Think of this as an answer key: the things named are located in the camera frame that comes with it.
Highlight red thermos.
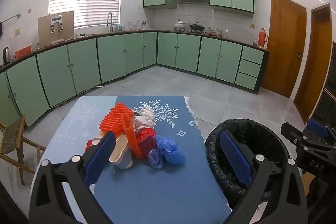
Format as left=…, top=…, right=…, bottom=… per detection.
left=258, top=28, right=268, bottom=48

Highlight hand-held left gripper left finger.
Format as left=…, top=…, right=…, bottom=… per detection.
left=29, top=132, right=116, bottom=224

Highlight white paper cup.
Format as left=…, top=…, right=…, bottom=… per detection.
left=108, top=134, right=134, bottom=169

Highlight orange foam net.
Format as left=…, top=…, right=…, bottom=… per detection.
left=99, top=102, right=133, bottom=134
left=121, top=114, right=145, bottom=160

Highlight towel rail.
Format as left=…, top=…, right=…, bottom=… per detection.
left=0, top=13, right=21, bottom=24

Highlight cardboard box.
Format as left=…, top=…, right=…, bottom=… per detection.
left=38, top=11, right=74, bottom=46

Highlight wooden door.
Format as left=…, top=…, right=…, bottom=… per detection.
left=261, top=0, right=307, bottom=98
left=293, top=4, right=333, bottom=123

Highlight translucent blue plastic bag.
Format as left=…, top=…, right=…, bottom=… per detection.
left=148, top=148, right=164, bottom=169

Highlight light blue printed table cover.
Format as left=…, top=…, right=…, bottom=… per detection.
left=30, top=96, right=118, bottom=224

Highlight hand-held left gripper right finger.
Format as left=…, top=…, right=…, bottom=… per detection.
left=219, top=130, right=307, bottom=224

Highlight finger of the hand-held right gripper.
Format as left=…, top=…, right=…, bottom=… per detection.
left=281, top=122, right=336, bottom=155
left=307, top=119, right=336, bottom=146

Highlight electric kettle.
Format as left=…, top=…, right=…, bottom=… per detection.
left=3, top=47, right=12, bottom=64

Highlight red foil wrapper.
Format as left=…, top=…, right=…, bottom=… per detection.
left=136, top=127, right=156, bottom=140

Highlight wooden chair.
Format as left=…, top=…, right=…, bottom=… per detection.
left=0, top=114, right=46, bottom=185

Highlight black trash bin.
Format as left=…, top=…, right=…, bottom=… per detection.
left=204, top=118, right=294, bottom=210

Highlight red paper cup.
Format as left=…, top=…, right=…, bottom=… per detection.
left=86, top=137, right=103, bottom=151

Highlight green base cabinets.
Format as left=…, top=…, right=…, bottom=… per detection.
left=0, top=31, right=270, bottom=127

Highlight red basket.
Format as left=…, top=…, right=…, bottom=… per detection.
left=14, top=46, right=32, bottom=59

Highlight metal faucet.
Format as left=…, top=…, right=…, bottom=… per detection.
left=106, top=12, right=114, bottom=32

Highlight dark blue printed table mat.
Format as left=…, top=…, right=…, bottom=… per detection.
left=93, top=95, right=233, bottom=224

